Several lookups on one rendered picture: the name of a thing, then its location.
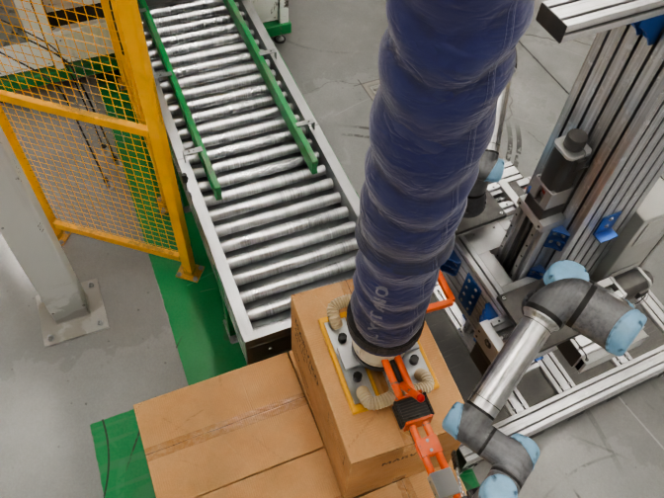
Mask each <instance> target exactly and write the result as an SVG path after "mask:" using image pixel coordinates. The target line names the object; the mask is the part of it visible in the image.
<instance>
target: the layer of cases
mask: <svg viewBox="0 0 664 498"><path fill-rule="evenodd" d="M133 409H134V413H135V417H136V421H137V425H138V429H139V433H140V437H141V440H142V444H143V448H144V452H145V456H146V460H147V464H148V468H149V472H150V476H151V480H152V484H153V488H154V492H155V496H156V498H342V495H341V492H340V489H339V486H338V483H337V480H336V477H335V474H334V471H333V468H332V465H331V463H330V460H329V457H328V454H327V452H326V449H325V446H324V443H323V440H322V437H321V434H320V431H319V428H318V425H317V422H316V419H315V416H314V413H313V410H312V407H311V405H310V402H309V399H308V396H307V393H306V390H305V387H304V384H303V381H302V378H301V375H300V372H299V369H298V366H297V363H296V360H295V357H294V354H293V351H292V350H291V351H289V354H288V353H287V352H285V353H282V354H280V355H277V356H274V357H272V358H269V359H266V360H263V361H260V362H257V363H254V364H252V365H249V366H246V367H243V368H240V369H237V370H234V371H231V372H228V373H224V374H221V375H218V376H215V377H212V378H209V379H206V380H203V381H200V382H197V383H195V384H192V385H189V386H186V387H183V388H180V389H177V390H174V391H171V392H168V393H166V394H163V395H160V396H157V397H154V398H151V399H148V400H145V401H142V402H139V403H137V404H134V405H133ZM428 476H429V475H428V473H427V470H426V471H423V472H420V473H417V474H415V475H412V476H409V477H406V478H403V479H400V480H397V481H395V482H392V483H389V484H386V485H383V486H380V487H378V488H376V489H373V490H370V491H367V492H364V493H361V494H358V495H355V496H353V497H350V498H435V496H434V494H433V491H432V489H431V486H430V484H429V482H428V479H427V477H428Z"/></svg>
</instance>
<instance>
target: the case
mask: <svg viewBox="0 0 664 498"><path fill-rule="evenodd" d="M353 290H354V284H353V279H349V280H347V281H343V282H339V283H335V284H332V285H328V286H324V287H321V288H317V289H313V290H307V291H303V292H299V293H296V294H292V295H291V296H290V305H291V349H292V351H293V354H294V357H295V360H296V363H297V366H298V369H299V372H300V375H301V378H302V381H303V384H304V387H305V390H306V393H307V396H308V399H309V402H310V405H311V407H312V410H313V413H314V416H315V419H316V422H317V425H318V428H319V431H320V434H321V437H322V440H323V443H324V446H325V449H326V452H327V454H328V457H329V460H330V463H331V465H332V468H333V471H334V474H335V477H336V480H337V483H338V486H339V489H340V492H341V495H342V498H350V497H353V496H355V495H358V494H361V493H364V492H367V491H370V490H373V489H376V488H378V487H381V486H383V485H386V484H389V483H392V482H395V481H397V480H400V479H403V478H406V477H409V476H412V475H415V474H417V473H420V472H423V471H426V468H425V465H424V463H423V461H422V460H420V458H419V455H418V453H417V450H416V448H415V446H414V444H415V442H414V440H413V437H412V435H411V432H410V430H409V431H406V432H404V431H403V429H401V430H400V428H399V425H398V423H397V420H396V418H395V416H394V413H393V411H392V406H393V404H391V405H390V406H387V407H384V408H381V409H378V410H375V411H373V410H369V411H365V412H362V413H359V414H356V415H353V414H352V412H351V410H350V407H349V404H348V401H347V399H346V396H345V393H344V390H343V388H342V385H341V382H340V380H339V377H338V375H337V372H336V370H335V367H334V364H333V362H332V359H331V356H330V353H329V351H328V348H327V345H326V343H325V340H324V337H323V334H322V332H321V329H320V326H319V324H318V319H319V318H322V317H326V316H327V315H328V314H327V310H326V309H327V307H328V303H330V302H331V300H333V299H334V298H337V297H339V296H342V295H345V294H352V293H353ZM419 341H420V343H421V346H422V348H423V350H424V352H425V354H426V357H427V359H428V361H429V363H430V365H431V367H432V370H433V372H434V374H435V376H436V378H437V381H438V383H439V385H440V387H439V388H437V389H434V390H432V391H431V392H430V393H428V394H427V396H428V398H429V401H430V403H431V405H432V407H433V410H434V412H435V414H434V416H433V419H432V421H431V423H430V424H431V427H432V429H433V431H434V433H435V434H436V435H437V437H438V439H439V442H440V444H441V446H442V449H443V454H444V457H445V459H446V461H447V463H449V462H450V460H451V459H452V456H451V453H452V451H453V450H456V451H457V449H458V447H459V446H460V444H461V442H460V441H458V440H455V438H454V437H452V436H451V435H450V434H449V433H447V432H446V431H445V430H444V429H443V427H442V422H443V420H444V419H445V417H446V415H447V414H448V412H449V411H450V409H451V408H452V407H453V405H454V404H455V403H456V402H460V403H463V404H464V401H463V399H462V397H461V395H460V393H459V391H458V389H457V385H456V383H455V381H454V379H453V377H452V375H451V373H450V371H449V369H448V367H447V364H446V362H445V360H444V358H443V356H442V354H441V352H440V350H439V348H438V346H437V344H436V341H435V339H434V337H433V335H432V333H431V331H430V329H429V327H428V325H427V323H426V321H425V324H424V328H423V330H422V333H421V336H420V338H419ZM370 371H371V370H370ZM371 374H372V376H373V380H374V383H375V385H376V388H377V390H378V393H379V395H382V394H384V393H386V392H388V389H389V387H388V384H387V382H386V380H385V377H384V375H383V372H375V371H371Z"/></svg>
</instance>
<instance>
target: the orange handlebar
mask: <svg viewBox="0 0 664 498"><path fill-rule="evenodd" d="M438 283H439V285H440V287H441V289H442V291H443V293H444V295H445V297H446V299H445V300H441V301H438V302H434V303H431V304H429V307H428V308H427V312H426V313H429V312H433V311H436V310H440V309H443V308H447V307H450V306H453V305H454V302H455V300H456V299H455V297H454V295H453V293H452V291H451V289H450V287H449V285H448V283H447V281H446V279H445V277H444V275H443V273H442V272H441V270H440V273H439V277H438ZM394 360H395V362H396V364H397V367H398V369H399V371H400V374H401V376H402V378H403V381H404V382H405V383H407V384H408V385H410V386H411V387H413V388H414V389H415V387H414V385H413V383H412V380H411V378H410V376H409V373H408V371H407V369H406V368H405V365H404V363H403V361H402V358H401V356H400V355H398V356H397V357H395V358H394ZM381 362H382V365H383V367H384V370H385V372H386V374H387V377H388V379H389V382H390V384H391V386H392V389H393V391H394V394H395V396H396V397H398V396H401V395H403V394H402V391H401V389H400V387H399V384H398V382H397V379H396V377H395V375H394V372H393V370H392V367H391V365H390V363H389V360H381ZM422 425H423V428H424V430H425V432H426V435H427V437H425V438H422V439H421V436H420V434H419V432H418V429H417V427H416V425H412V426H410V427H409V430H410V432H411V435H412V437H413V440H414V442H415V444H414V446H415V448H416V450H417V453H418V455H419V458H420V460H422V461H423V463H424V465H425V468H426V470H427V473H428V475H429V474H430V473H432V472H435V470H434V467H433V465H432V463H431V460H430V457H434V456H436V458H437V461H438V463H439V465H440V468H441V469H444V468H446V467H449V466H448V463H447V461H446V459H445V457H444V454H443V449H442V446H441V444H440V442H439V439H438V437H437V435H436V434H435V433H434V431H433V429H432V427H431V424H430V422H429V420H427V421H424V422H422Z"/></svg>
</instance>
